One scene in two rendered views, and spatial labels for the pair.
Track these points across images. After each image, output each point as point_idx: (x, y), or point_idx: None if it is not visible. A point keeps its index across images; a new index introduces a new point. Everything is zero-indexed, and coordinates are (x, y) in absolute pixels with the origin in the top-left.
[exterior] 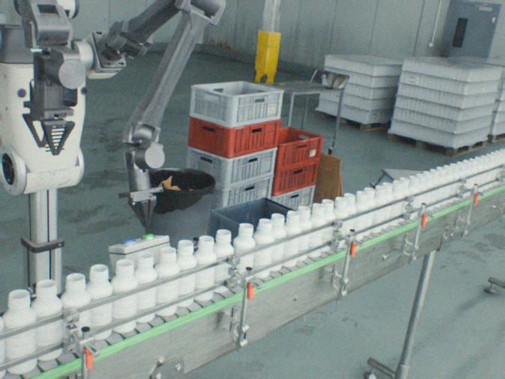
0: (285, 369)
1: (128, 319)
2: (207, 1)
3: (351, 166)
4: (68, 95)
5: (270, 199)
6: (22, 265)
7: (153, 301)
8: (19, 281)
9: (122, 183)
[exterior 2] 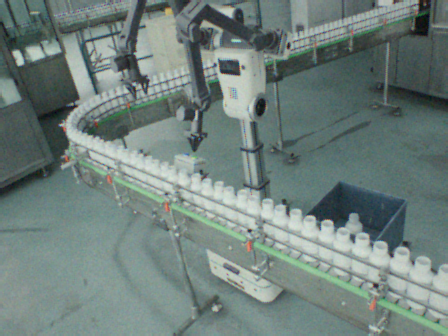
0: None
1: (139, 180)
2: (181, 27)
3: None
4: (235, 69)
5: (402, 204)
6: (433, 180)
7: (150, 181)
8: (412, 187)
9: None
